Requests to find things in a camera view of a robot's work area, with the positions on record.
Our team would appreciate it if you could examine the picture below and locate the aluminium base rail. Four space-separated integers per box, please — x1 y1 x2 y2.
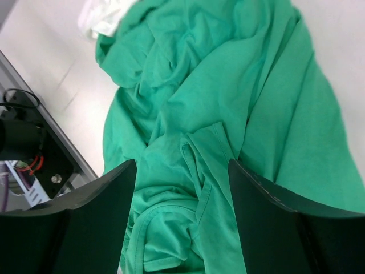
1 54 98 199

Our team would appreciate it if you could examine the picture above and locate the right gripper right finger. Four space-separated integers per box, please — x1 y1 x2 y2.
228 159 364 273

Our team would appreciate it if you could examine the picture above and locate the white slotted cable duct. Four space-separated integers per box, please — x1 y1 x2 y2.
1 161 50 207

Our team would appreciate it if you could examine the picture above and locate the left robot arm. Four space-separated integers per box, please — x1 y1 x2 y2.
1 88 75 199

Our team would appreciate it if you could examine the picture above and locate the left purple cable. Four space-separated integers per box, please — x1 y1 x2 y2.
0 171 12 212

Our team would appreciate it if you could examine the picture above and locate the green tank top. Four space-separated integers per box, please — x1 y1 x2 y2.
96 1 364 273

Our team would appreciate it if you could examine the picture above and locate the white tank top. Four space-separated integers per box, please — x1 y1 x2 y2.
77 0 137 40

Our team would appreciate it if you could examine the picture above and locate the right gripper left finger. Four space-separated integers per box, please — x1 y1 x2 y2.
1 160 136 273

